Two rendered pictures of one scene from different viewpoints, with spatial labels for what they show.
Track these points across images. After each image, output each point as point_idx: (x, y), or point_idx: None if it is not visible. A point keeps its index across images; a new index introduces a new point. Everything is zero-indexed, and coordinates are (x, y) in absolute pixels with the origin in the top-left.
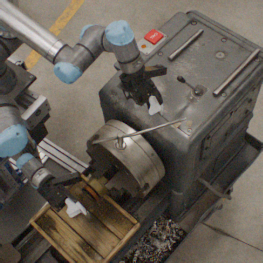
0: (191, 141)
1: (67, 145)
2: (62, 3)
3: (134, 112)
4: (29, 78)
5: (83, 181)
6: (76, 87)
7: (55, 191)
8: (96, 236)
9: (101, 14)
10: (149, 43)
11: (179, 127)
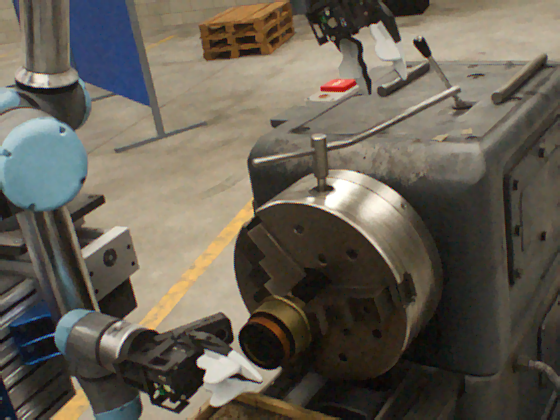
0: (485, 148)
1: None
2: (145, 303)
3: (335, 152)
4: (88, 199)
5: (236, 403)
6: (185, 416)
7: (166, 345)
8: None
9: (218, 304)
10: (334, 92)
11: (448, 139)
